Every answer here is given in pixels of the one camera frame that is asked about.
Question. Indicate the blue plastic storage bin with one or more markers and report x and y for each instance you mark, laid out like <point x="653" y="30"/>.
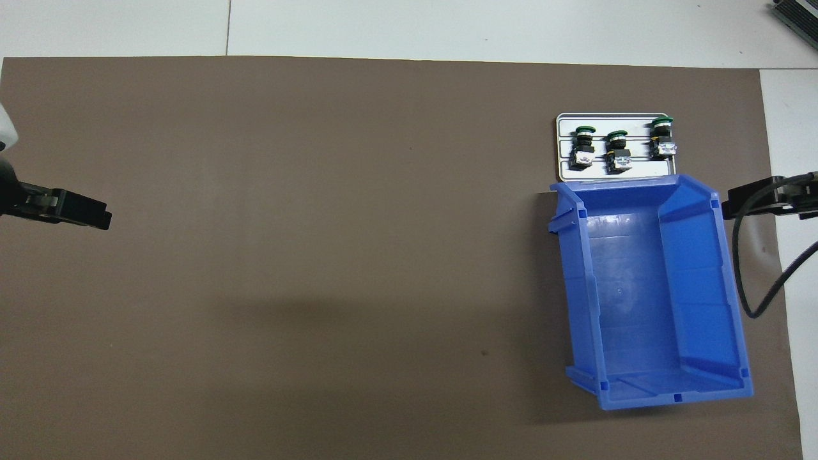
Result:
<point x="645" y="300"/>

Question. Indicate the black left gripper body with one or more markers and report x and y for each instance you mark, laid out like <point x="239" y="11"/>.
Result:
<point x="6" y="188"/>

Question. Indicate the grey ribbed metal device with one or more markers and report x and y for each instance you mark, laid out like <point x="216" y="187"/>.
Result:
<point x="799" y="16"/>

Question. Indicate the brown paper table mat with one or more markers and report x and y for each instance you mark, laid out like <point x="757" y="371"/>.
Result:
<point x="319" y="255"/>

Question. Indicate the silver metal tray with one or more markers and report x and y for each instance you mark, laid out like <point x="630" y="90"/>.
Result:
<point x="632" y="169"/>

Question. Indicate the green push button switch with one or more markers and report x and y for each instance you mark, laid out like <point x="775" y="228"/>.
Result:
<point x="583" y="148"/>
<point x="663" y="139"/>
<point x="618" y="153"/>

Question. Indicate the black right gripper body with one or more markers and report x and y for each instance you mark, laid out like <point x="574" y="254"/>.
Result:
<point x="809" y="198"/>

